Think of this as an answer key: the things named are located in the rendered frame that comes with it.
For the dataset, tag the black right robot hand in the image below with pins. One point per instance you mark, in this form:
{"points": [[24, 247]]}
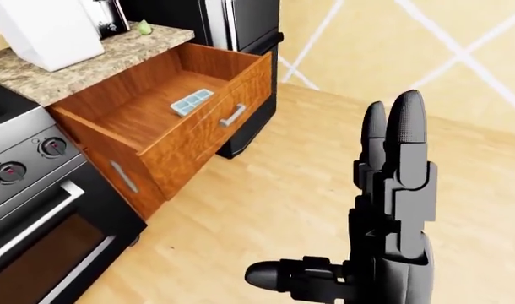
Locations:
{"points": [[409, 196]]}

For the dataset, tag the open wooden drawer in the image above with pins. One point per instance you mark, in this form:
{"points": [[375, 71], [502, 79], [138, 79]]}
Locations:
{"points": [[156, 104]]}

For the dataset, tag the black refrigerator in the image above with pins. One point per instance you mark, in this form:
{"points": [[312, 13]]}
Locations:
{"points": [[236, 63]]}

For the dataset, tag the light blue ice tray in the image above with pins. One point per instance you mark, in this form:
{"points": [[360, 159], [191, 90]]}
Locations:
{"points": [[191, 102]]}

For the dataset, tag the wooden cabinet door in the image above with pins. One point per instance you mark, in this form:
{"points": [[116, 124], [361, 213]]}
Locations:
{"points": [[122, 187]]}

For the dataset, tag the green pear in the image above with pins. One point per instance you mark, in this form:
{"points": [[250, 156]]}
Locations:
{"points": [[144, 27]]}

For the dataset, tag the black and silver coffee machine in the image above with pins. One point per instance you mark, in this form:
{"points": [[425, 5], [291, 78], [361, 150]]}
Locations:
{"points": [[110, 17]]}

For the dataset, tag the granite countertop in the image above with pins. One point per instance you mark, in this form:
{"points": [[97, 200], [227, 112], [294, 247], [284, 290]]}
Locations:
{"points": [[84, 60]]}

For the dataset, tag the black stove knob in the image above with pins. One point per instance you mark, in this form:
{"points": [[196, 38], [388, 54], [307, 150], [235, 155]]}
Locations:
{"points": [[53, 146], [8, 172]]}

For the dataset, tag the stainless steel oven stove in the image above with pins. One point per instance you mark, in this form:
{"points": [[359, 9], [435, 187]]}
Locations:
{"points": [[42, 202]]}

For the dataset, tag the white box appliance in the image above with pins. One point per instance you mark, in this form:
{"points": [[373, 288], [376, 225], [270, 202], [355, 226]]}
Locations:
{"points": [[46, 31]]}

